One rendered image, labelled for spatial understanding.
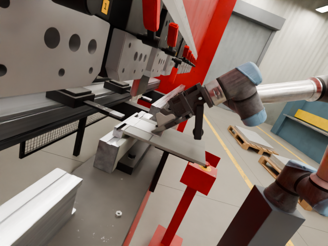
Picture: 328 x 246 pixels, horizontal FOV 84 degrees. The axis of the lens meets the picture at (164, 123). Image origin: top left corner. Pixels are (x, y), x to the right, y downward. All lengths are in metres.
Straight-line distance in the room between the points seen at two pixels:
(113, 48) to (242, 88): 0.38
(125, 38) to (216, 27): 2.52
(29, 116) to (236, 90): 0.59
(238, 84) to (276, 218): 0.73
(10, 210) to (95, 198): 0.20
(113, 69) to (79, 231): 0.32
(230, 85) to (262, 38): 8.52
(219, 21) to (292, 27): 7.05
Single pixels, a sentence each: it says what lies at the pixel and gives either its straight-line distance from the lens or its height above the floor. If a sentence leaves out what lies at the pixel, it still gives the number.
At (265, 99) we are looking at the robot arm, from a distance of 0.77.
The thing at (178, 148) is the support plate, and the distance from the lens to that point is 0.57.
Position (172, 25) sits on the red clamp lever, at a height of 1.31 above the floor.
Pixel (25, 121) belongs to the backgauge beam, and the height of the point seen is 0.95.
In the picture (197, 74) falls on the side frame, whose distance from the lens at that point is 2.73.
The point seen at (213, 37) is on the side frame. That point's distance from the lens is 2.76.
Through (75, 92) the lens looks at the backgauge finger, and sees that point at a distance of 0.69.
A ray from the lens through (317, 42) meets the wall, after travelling 10.27.
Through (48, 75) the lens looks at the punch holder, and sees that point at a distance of 0.19.
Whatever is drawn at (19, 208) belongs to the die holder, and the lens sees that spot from 0.37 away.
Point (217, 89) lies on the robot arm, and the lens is 0.56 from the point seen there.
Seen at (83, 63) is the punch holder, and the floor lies 1.20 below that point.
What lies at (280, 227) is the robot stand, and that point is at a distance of 1.15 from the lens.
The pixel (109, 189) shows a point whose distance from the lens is 0.54.
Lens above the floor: 1.24
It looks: 19 degrees down
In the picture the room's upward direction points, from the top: 20 degrees clockwise
